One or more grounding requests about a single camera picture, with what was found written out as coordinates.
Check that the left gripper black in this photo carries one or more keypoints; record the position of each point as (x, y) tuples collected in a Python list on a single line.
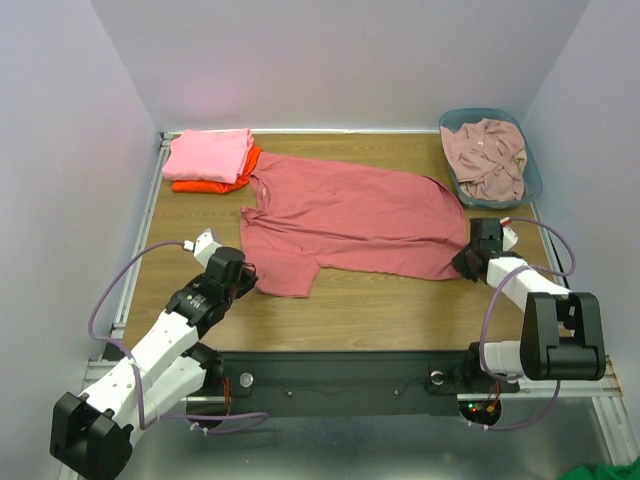
[(249, 279)]

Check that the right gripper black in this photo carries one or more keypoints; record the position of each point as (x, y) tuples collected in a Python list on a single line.
[(465, 262)]

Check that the rose red t-shirt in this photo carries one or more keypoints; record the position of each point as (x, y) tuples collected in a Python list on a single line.
[(313, 214)]

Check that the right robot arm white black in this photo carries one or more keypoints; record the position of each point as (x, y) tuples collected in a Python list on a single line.
[(561, 337)]

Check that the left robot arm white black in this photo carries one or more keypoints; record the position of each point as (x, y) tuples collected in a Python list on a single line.
[(94, 433)]

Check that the teal plastic bin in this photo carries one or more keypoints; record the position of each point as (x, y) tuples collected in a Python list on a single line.
[(454, 119)]

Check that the dusty pink shirt in bin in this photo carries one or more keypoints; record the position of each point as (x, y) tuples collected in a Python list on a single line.
[(480, 155)]

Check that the beige garment in bin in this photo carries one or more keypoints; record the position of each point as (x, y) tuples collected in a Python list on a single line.
[(520, 160)]

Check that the folded orange t-shirt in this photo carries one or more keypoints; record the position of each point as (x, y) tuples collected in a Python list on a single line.
[(221, 185)]

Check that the folded light pink t-shirt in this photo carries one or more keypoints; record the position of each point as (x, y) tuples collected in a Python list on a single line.
[(204, 154)]

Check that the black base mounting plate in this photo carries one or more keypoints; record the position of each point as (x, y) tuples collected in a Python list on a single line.
[(340, 384)]

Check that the green cloth corner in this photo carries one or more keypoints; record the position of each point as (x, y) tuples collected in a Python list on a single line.
[(603, 472)]

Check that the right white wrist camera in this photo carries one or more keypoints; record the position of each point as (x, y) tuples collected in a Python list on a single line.
[(509, 236)]

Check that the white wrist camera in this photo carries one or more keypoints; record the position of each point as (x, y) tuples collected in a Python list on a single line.
[(203, 247), (509, 236)]

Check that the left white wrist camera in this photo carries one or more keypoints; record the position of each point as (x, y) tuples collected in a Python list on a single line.
[(203, 247)]

